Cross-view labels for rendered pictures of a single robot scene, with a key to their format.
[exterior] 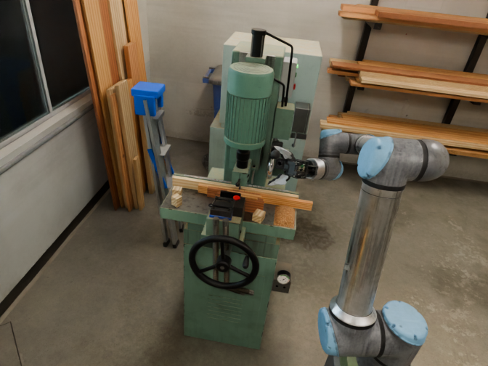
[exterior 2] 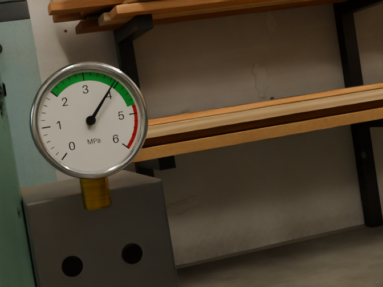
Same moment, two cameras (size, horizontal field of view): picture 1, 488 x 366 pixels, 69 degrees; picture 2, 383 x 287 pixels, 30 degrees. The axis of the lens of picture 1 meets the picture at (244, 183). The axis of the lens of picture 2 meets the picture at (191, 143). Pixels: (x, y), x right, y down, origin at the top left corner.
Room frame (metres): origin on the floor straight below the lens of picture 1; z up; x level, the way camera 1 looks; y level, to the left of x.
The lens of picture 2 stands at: (0.73, -0.13, 0.66)
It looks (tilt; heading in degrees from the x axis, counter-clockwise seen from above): 3 degrees down; 339
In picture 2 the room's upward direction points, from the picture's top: 9 degrees counter-clockwise
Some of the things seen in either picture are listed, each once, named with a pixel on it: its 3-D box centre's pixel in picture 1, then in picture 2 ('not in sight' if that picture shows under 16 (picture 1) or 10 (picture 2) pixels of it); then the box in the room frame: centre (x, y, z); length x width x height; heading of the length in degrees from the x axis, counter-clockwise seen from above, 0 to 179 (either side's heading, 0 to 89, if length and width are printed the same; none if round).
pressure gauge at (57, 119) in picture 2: (283, 277); (89, 137); (1.12, -0.22, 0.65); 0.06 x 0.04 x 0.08; 85
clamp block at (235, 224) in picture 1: (225, 219); not in sight; (1.17, 0.06, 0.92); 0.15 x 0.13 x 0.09; 85
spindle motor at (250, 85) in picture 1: (247, 107); not in sight; (1.36, 0.02, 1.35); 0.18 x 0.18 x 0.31
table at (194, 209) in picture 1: (228, 216); not in sight; (1.25, 0.05, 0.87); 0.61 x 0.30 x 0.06; 85
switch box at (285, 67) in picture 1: (287, 77); not in sight; (1.66, -0.15, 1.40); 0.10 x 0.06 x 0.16; 175
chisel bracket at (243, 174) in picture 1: (242, 173); not in sight; (1.38, 0.01, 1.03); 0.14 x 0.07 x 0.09; 175
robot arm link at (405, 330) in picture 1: (396, 332); not in sight; (0.76, -0.57, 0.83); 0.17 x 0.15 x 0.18; 94
